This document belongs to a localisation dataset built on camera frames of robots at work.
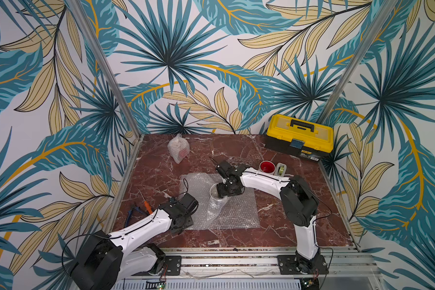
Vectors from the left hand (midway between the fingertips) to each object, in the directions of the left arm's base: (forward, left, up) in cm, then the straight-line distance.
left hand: (184, 226), depth 83 cm
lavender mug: (+9, -14, +7) cm, 18 cm away
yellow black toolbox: (+44, -59, +16) cm, 75 cm away
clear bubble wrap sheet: (+41, +8, +7) cm, 42 cm away
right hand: (+16, -18, +2) cm, 24 cm away
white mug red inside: (+30, -42, +5) cm, 52 cm away
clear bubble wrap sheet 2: (+8, -24, 0) cm, 25 cm away
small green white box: (+29, -49, +5) cm, 57 cm away
